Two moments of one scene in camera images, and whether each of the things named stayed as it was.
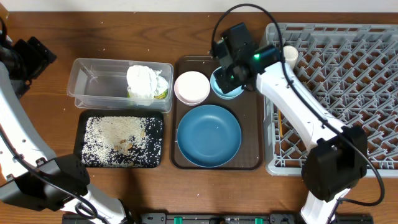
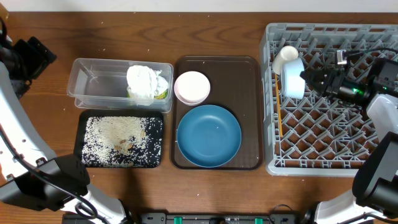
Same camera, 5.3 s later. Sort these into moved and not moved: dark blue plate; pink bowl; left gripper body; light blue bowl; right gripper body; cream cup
Moved: light blue bowl; right gripper body
Not moved: pink bowl; cream cup; dark blue plate; left gripper body
